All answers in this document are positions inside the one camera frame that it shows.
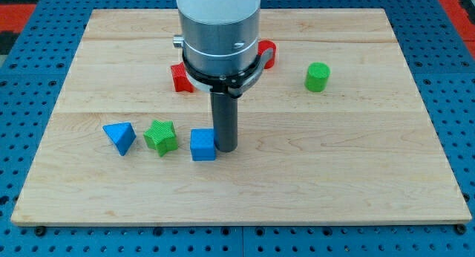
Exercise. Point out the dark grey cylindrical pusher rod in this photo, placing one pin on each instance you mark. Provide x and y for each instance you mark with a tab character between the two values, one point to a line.
225	122

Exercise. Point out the blue cube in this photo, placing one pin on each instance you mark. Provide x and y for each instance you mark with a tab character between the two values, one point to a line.
202	144

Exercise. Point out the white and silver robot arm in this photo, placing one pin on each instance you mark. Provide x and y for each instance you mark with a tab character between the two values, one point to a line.
219	44

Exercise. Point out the red star block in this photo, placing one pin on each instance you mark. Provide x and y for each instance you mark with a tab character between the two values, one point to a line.
180	80

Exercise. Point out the green star block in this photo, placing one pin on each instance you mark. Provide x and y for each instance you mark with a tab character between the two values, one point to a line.
161	137

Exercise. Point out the green cylinder block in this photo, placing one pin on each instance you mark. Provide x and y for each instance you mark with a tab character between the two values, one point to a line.
317	76

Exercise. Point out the blue triangular prism block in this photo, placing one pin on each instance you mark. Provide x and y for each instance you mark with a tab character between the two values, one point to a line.
122	135

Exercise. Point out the light wooden board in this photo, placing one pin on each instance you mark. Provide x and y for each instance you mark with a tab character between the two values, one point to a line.
361	152

